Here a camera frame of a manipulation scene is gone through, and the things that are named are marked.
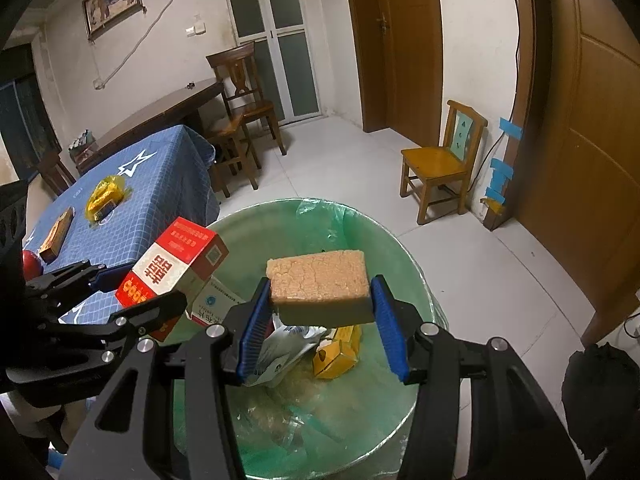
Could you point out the brown snack box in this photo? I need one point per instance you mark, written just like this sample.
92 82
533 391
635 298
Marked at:
56 235

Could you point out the frosted glass double door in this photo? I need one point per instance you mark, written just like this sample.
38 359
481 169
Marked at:
272 35

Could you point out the yellow cardboard box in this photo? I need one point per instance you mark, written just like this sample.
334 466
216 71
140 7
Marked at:
337 352

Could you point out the red apple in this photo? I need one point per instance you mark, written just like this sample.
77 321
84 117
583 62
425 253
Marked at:
30 265

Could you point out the red and white carton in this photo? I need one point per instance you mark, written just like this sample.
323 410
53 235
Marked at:
170 270

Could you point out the small wooden chair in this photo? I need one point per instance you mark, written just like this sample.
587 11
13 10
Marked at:
440 160

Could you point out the beige sponge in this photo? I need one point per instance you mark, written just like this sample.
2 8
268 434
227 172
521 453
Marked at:
320 285

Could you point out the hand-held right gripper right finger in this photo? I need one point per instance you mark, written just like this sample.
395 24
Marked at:
390 330

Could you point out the blue tape strip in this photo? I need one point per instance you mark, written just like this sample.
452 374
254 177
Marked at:
496 192
502 169
511 127

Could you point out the leaning wooden board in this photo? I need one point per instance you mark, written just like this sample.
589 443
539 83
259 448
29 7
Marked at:
492 217

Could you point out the dark wooden dining table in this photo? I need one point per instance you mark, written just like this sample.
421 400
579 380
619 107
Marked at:
165 110

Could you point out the black cloth bag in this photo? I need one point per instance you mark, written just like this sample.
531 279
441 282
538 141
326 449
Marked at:
600 385

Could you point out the silver foil bag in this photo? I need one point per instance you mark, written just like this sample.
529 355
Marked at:
285 347

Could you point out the yellow plastic bag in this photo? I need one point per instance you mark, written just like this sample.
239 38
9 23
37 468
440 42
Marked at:
105 197

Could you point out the blue star-print tablecloth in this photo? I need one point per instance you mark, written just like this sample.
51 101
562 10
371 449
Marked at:
150 185

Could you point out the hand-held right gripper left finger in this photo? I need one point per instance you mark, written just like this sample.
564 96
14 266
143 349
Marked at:
252 330

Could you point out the dark basket with bottles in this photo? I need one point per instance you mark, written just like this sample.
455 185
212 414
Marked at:
82 142

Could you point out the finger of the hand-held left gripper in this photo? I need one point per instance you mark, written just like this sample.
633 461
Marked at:
145 310
75 277

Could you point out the person's left hand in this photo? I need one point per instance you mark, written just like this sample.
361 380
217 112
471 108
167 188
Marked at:
30 417

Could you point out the dark window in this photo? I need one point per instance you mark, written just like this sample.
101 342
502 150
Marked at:
20 125

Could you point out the framed wall picture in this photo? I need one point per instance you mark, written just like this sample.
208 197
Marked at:
111 2

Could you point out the white double wall switch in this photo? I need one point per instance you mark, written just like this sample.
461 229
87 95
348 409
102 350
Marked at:
196 27

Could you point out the trash bin with green liner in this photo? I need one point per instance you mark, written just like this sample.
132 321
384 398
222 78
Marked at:
400 270

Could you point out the dark wooden dining chair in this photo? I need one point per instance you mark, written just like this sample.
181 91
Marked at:
52 172
240 105

